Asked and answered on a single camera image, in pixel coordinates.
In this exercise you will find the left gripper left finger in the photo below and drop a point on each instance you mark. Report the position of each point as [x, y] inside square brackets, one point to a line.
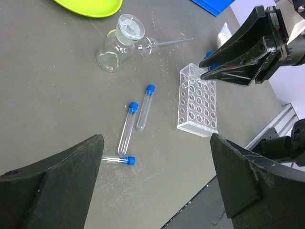
[53, 193]

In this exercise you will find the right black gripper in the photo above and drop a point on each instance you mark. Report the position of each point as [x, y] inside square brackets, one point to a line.
[256, 50]

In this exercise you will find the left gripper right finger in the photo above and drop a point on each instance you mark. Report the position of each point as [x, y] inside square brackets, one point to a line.
[258, 193]

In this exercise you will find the blue capped test tube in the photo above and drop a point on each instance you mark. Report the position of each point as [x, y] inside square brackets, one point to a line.
[119, 160]
[213, 66]
[145, 107]
[127, 129]
[208, 54]

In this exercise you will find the blue plastic bin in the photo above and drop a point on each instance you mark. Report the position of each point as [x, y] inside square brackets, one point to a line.
[214, 7]

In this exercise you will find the clear test tube rack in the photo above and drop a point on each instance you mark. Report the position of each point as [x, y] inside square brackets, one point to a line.
[197, 102]

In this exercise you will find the glass thistle funnel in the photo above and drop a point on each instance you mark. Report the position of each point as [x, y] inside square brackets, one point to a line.
[147, 45]

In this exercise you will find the clear glass bottle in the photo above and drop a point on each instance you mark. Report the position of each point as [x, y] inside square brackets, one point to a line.
[119, 43]

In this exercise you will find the green plastic plate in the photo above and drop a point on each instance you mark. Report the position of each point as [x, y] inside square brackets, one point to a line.
[92, 8]

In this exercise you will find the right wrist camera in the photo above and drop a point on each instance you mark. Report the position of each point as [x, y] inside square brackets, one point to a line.
[293, 20]

